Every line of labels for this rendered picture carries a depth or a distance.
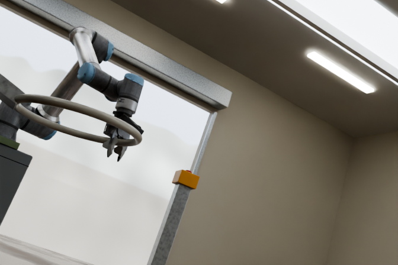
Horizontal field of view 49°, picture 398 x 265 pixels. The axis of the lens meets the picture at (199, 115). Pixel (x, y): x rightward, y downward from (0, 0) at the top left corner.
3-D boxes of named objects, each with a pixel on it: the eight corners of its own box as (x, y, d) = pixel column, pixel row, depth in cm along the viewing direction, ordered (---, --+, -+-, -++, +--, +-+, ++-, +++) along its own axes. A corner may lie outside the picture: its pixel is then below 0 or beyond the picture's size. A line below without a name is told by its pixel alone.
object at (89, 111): (14, 89, 133) (18, 80, 134) (5, 115, 176) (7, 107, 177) (160, 139, 151) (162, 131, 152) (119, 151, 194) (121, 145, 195)
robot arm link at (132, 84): (137, 81, 199) (150, 78, 191) (130, 107, 195) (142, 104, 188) (120, 73, 194) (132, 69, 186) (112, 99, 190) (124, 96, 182)
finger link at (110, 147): (99, 157, 180) (109, 138, 185) (110, 157, 177) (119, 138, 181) (95, 152, 178) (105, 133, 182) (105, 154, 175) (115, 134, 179)
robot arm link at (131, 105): (141, 106, 189) (127, 96, 182) (138, 116, 188) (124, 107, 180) (127, 106, 194) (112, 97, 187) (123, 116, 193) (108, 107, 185)
